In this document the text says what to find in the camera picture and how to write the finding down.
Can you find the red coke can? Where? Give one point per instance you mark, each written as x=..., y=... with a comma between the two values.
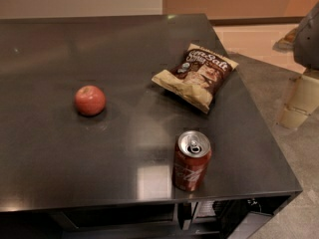
x=192, y=154

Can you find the black table frame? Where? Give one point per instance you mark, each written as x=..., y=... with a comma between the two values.
x=207, y=219

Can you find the brown chip bag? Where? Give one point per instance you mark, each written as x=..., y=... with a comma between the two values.
x=198, y=78

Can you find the red apple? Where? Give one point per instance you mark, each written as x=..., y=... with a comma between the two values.
x=89, y=101

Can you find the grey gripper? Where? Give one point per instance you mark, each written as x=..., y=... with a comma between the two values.
x=308, y=39

